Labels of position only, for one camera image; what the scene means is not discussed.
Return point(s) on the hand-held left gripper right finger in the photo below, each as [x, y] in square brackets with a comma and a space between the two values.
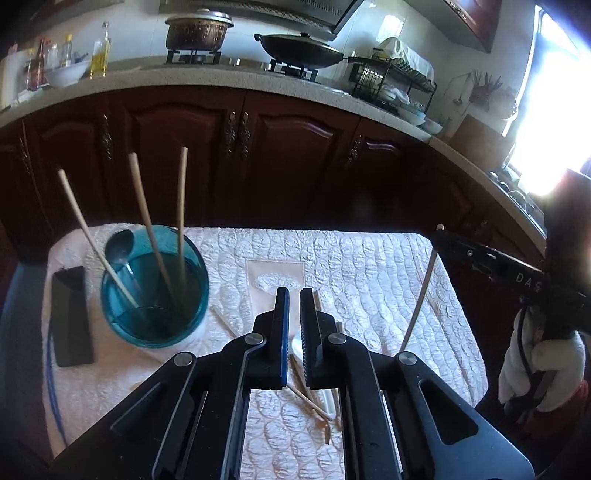
[307, 341]

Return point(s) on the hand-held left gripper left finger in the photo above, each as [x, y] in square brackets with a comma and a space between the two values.
[282, 341]

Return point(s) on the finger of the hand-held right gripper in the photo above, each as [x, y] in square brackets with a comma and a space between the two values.
[466, 251]

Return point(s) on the white ceramic soup spoon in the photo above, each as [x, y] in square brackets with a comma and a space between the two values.
[297, 347]

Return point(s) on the light wooden chopstick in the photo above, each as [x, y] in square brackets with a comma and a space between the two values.
[309, 404]
[422, 295]
[92, 240]
[182, 207]
[145, 212]
[300, 376]

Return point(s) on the dark brown chopstick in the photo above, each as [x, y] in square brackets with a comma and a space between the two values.
[318, 300]

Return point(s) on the white utensil holder blue rim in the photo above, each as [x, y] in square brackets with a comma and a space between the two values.
[152, 323]

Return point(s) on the metal spoon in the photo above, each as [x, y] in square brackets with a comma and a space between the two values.
[119, 251]

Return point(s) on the person's right forearm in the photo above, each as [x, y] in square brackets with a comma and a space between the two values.
[554, 421]

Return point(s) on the person's right hand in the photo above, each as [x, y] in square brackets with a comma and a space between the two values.
[512, 364]

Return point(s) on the white quilted tablecloth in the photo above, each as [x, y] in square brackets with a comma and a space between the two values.
[369, 286]

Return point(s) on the wooden cutting board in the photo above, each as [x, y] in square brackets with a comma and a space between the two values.
[482, 143]

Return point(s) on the stacked white bowls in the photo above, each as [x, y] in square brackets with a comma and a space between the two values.
[420, 119]

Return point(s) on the bright window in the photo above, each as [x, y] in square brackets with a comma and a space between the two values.
[549, 115]

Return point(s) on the black dish rack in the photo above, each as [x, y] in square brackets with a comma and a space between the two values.
[388, 85]

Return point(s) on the wooden kitchen base cabinets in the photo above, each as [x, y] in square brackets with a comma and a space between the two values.
[286, 157]

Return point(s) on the white dish cover cloth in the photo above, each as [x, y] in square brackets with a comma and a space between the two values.
[411, 57]

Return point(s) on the black smartphone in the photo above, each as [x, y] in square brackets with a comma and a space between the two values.
[71, 318]

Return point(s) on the black wok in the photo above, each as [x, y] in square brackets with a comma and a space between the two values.
[300, 50]

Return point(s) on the stone kitchen countertop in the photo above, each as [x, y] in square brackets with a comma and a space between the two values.
[207, 78]

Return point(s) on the gas stove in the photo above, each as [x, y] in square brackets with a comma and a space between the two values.
[194, 57]

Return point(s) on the brown cooking pot with lid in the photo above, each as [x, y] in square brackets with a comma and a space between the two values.
[198, 34]

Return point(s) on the yellow cooking oil bottle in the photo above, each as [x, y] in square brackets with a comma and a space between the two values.
[100, 57]

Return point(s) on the white mixing bowl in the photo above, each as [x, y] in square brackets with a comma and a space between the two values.
[67, 74]

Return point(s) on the clear glass bottle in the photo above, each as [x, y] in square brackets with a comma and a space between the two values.
[67, 53]

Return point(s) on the small dark sauce bottle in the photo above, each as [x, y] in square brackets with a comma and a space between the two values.
[31, 76]

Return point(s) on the dark sauce bottle red label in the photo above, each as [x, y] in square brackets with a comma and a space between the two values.
[42, 64]

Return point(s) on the white container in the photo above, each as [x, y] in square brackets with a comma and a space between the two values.
[11, 81]

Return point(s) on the wall-mounted chopstick holder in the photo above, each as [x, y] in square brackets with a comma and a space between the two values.
[485, 92]

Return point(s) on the wooden wall cabinet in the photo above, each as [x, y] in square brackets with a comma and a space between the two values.
[475, 23]

